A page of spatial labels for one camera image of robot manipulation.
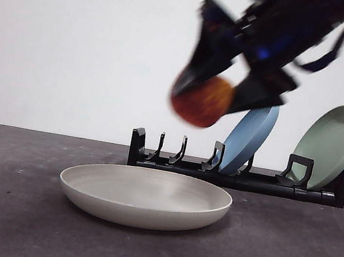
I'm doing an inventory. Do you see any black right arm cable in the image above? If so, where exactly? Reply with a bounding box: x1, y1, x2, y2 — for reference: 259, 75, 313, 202
293, 0, 344, 78

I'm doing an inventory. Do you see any black plate rack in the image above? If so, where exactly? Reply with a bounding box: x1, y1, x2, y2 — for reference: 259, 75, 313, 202
124, 125, 344, 210

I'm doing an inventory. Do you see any blue plate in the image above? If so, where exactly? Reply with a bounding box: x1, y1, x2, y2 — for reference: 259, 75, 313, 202
217, 98, 281, 182

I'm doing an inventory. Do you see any green plate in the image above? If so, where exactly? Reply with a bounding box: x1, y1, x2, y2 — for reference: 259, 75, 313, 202
287, 98, 344, 195

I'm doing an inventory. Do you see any red yellow apple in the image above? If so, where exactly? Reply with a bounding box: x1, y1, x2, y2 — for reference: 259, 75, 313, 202
165, 69, 238, 133

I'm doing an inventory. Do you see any cream yellow plate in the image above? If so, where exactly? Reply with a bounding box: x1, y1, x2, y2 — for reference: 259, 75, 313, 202
53, 154, 236, 243

